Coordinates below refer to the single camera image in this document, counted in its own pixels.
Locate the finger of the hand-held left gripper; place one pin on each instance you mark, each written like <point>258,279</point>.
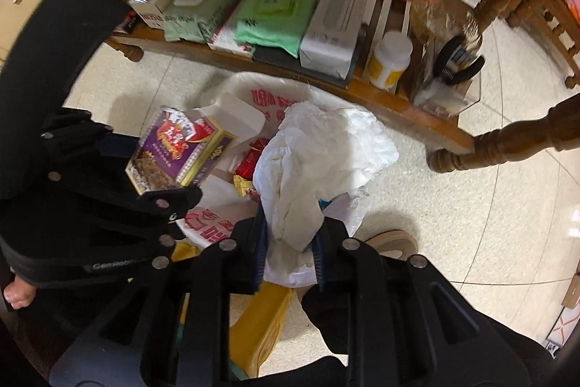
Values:
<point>113,143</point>
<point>167,201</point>

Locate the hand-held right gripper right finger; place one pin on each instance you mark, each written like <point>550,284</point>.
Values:
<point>322,260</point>

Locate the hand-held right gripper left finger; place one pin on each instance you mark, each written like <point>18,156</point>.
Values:
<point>260,242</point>

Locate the white trash bag red print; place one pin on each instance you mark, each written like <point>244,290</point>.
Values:
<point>213,187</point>

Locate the purple printed box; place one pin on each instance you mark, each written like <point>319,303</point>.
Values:
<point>172,146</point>

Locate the white tissue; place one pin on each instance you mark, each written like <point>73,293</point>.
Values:
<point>317,151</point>

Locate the person's left hand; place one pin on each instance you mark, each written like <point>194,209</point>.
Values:
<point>18,294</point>

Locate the yellow snack wrapper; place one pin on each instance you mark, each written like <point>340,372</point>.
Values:
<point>242,186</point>

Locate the red snack wrapper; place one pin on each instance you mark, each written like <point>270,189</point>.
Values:
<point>249,165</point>

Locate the yellow plastic stool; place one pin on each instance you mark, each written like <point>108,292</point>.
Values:
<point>258,323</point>

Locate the flat red and white box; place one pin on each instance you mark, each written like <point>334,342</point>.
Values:
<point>224,38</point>

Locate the dark green wet wipes pack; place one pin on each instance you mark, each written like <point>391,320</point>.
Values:
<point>204,1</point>

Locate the dark flat book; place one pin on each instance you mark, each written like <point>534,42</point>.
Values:
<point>290,59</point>

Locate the clear plastic container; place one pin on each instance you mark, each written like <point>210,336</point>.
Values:
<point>439,101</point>

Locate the light green wet wipes pack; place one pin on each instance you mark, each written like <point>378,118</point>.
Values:
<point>272,10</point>

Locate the wooden table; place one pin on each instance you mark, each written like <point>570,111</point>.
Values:
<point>498,146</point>

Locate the white jar yellow label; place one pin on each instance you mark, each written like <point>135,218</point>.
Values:
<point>389,60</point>

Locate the long white box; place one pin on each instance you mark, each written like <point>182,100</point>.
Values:
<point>335,19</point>

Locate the printed cardboard box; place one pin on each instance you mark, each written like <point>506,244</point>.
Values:
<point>562,323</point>

